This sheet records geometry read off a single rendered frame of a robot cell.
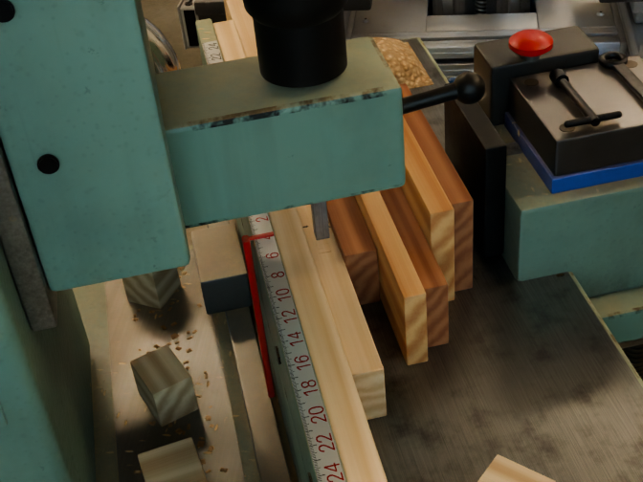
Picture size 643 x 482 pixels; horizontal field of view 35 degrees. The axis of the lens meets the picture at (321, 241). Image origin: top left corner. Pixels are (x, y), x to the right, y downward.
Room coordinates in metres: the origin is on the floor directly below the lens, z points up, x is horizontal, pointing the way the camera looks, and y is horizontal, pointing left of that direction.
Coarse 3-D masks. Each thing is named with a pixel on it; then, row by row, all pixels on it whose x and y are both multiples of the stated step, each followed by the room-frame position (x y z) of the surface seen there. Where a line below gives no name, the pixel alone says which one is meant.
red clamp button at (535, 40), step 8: (520, 32) 0.64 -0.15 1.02; (528, 32) 0.64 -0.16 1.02; (536, 32) 0.64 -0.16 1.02; (512, 40) 0.63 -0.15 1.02; (520, 40) 0.63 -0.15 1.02; (528, 40) 0.63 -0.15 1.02; (536, 40) 0.63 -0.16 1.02; (544, 40) 0.63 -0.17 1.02; (552, 40) 0.63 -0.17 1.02; (512, 48) 0.63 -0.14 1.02; (520, 48) 0.62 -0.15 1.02; (528, 48) 0.62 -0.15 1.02; (536, 48) 0.62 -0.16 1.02; (544, 48) 0.62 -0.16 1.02; (528, 56) 0.63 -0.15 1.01
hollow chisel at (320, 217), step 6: (312, 204) 0.53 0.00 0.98; (318, 204) 0.53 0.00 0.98; (324, 204) 0.53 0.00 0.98; (312, 210) 0.53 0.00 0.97; (318, 210) 0.53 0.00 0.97; (324, 210) 0.53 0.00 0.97; (312, 216) 0.54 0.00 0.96; (318, 216) 0.53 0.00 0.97; (324, 216) 0.53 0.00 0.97; (318, 222) 0.53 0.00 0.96; (324, 222) 0.53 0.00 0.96; (318, 228) 0.53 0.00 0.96; (324, 228) 0.53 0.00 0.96; (318, 234) 0.53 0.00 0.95; (324, 234) 0.53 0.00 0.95
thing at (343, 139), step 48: (192, 96) 0.52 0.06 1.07; (240, 96) 0.52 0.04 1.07; (288, 96) 0.51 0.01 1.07; (336, 96) 0.51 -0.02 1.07; (384, 96) 0.51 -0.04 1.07; (192, 144) 0.49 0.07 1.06; (240, 144) 0.49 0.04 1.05; (288, 144) 0.50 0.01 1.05; (336, 144) 0.50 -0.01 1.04; (384, 144) 0.51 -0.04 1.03; (192, 192) 0.49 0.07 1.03; (240, 192) 0.49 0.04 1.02; (288, 192) 0.50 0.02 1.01; (336, 192) 0.50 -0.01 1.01
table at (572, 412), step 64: (384, 320) 0.50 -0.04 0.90; (512, 320) 0.49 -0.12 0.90; (576, 320) 0.48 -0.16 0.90; (640, 320) 0.52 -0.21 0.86; (448, 384) 0.44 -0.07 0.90; (512, 384) 0.43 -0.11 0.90; (576, 384) 0.43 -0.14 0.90; (640, 384) 0.42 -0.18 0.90; (384, 448) 0.39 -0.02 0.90; (448, 448) 0.39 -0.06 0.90; (512, 448) 0.38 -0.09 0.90; (576, 448) 0.38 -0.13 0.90; (640, 448) 0.37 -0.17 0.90
